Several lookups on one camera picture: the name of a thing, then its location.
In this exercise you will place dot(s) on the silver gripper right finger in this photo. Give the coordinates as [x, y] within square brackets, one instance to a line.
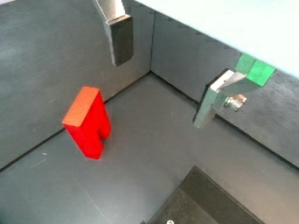
[225, 91]

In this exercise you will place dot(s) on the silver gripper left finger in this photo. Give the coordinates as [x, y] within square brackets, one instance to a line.
[119, 29]

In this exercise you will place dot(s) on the red double-square block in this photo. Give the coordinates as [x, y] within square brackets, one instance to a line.
[87, 122]

